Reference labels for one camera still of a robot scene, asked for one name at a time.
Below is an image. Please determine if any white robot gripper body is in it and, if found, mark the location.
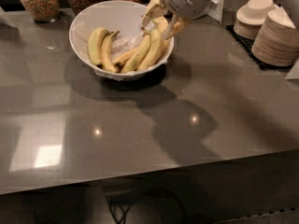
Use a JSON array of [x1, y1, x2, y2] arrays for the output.
[[163, 0, 214, 21]]

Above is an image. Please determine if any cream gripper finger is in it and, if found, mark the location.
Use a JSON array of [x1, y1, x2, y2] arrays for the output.
[[142, 0, 167, 28], [162, 15, 191, 40]]

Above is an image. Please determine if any long yellow banana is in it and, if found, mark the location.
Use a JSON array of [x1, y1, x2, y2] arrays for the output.
[[137, 28, 164, 71]]

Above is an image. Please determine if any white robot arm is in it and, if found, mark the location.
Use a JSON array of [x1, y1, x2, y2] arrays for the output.
[[142, 0, 211, 40]]

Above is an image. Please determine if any rear right yellow banana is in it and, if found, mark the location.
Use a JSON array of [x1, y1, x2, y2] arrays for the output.
[[152, 17, 170, 57]]

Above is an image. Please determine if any large white bowl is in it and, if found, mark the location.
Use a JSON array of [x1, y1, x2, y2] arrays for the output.
[[69, 0, 174, 81]]

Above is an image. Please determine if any white paper bowl liner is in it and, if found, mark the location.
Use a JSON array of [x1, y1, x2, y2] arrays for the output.
[[111, 35, 143, 54]]

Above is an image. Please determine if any middle yellow banana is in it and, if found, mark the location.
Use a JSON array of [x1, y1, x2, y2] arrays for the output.
[[121, 31, 151, 74]]

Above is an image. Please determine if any small short yellow banana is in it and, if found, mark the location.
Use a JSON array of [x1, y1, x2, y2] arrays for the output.
[[112, 48, 136, 67]]

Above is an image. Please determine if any leftmost greenish yellow banana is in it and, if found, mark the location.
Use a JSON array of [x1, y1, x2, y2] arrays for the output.
[[87, 27, 110, 65]]

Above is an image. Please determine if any white folded sign stand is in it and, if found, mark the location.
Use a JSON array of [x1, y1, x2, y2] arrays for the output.
[[206, 0, 226, 22]]

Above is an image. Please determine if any stack of small bowls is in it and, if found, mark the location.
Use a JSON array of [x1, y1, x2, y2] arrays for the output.
[[234, 0, 278, 40]]

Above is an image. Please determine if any black rubber mat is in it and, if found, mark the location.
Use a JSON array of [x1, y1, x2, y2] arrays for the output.
[[225, 24, 278, 71]]

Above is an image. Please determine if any stack of paper plates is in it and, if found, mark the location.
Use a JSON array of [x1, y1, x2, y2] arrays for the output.
[[251, 7, 299, 67]]

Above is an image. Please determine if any left glass cereal jar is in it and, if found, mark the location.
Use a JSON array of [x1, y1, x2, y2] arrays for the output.
[[20, 0, 60, 22]]

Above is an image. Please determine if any white card at right edge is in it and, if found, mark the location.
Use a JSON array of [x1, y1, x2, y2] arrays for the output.
[[285, 59, 299, 80]]

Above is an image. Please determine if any white paper at left edge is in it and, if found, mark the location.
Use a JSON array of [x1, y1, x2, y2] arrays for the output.
[[0, 7, 17, 28]]

